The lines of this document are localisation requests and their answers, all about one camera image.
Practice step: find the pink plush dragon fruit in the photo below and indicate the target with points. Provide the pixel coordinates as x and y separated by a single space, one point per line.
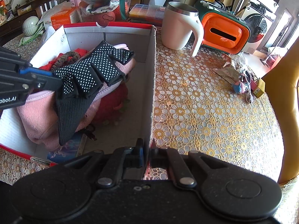
109 105

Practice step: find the white patterned cloth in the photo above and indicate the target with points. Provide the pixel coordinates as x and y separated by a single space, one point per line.
102 9

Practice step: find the white washing machine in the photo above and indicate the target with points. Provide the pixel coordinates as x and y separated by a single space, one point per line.
259 23

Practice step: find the small yellow box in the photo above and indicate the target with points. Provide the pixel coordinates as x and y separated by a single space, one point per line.
259 88

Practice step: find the orange and green tissue holder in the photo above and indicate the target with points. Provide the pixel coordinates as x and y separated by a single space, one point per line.
219 21

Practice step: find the blue illustrated booklet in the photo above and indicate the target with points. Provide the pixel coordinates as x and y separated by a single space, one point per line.
67 149

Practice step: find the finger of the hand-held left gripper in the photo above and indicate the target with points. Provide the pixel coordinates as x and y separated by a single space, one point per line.
35 71
49 82

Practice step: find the crumpled snack wrapper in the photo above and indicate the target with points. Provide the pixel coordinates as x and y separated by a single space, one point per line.
230 73

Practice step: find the black glove with white dots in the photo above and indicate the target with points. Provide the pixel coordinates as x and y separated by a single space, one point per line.
93 72

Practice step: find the small pink and blue figure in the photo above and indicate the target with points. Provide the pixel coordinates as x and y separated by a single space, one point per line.
240 88

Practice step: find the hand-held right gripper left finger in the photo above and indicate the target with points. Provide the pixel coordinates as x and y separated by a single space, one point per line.
140 155

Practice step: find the green and white cloth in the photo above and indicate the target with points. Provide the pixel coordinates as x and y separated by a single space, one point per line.
28 40

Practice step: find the white cardboard box red outside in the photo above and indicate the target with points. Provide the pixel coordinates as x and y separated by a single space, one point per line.
146 86

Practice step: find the orange tissue packet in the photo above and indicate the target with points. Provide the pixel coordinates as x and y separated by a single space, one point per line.
62 19

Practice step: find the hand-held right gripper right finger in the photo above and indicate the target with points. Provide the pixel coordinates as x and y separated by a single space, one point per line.
155 156

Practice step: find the pale green ribbed jar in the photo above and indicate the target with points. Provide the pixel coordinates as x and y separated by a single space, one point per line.
30 25

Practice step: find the clear case of coloured beads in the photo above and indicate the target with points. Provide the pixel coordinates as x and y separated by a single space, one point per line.
144 12

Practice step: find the dark wooden cabinet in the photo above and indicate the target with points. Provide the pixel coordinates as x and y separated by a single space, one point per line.
9 31

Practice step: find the red knitted cloth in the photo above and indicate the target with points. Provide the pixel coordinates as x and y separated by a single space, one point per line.
80 51

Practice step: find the reddish rubber ball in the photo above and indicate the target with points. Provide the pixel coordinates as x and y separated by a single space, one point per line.
105 18

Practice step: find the white mug with steel lining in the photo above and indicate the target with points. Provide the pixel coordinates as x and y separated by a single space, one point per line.
175 30

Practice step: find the pink fleece cloth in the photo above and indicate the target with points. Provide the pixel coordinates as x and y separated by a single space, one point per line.
35 114

